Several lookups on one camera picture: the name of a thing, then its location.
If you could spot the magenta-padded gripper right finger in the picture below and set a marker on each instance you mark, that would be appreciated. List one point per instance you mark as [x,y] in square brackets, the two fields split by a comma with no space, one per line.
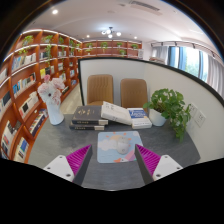
[165,166]

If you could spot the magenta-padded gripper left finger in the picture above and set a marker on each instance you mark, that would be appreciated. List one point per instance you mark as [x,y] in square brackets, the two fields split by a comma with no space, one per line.
[61,166]

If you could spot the light grey computer mouse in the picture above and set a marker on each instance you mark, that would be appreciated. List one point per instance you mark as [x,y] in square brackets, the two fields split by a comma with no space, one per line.
[122,146]

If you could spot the sun and cloud mouse pad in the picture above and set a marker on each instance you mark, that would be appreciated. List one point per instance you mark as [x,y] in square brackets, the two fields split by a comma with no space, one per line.
[106,150]

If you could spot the blue and white book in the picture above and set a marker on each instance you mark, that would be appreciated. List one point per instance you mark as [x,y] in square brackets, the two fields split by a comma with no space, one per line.
[139,117]

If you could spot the thick dark hardcover book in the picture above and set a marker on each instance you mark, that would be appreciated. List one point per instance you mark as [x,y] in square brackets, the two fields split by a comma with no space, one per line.
[87,114]

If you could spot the green plant in white pot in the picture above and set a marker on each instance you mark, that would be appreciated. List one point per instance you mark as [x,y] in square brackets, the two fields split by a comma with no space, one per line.
[168,106]

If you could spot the thick white book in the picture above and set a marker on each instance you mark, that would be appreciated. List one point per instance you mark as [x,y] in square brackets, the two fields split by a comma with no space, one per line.
[115,112]

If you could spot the pink and white flowers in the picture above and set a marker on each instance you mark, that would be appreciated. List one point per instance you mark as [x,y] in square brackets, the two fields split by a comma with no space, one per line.
[51,88]

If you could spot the tan padded chair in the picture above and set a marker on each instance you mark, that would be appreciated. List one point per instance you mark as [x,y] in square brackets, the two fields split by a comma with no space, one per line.
[100,88]
[134,91]

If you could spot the orange wooden bookshelf unit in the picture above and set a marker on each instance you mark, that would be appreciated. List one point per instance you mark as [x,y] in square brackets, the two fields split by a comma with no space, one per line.
[23,90]

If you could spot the white partition with black edge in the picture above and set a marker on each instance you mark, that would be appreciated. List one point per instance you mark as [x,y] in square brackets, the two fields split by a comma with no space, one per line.
[166,76]

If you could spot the white wall socket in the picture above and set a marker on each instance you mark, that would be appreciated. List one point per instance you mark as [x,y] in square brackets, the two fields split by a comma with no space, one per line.
[192,109]
[200,118]

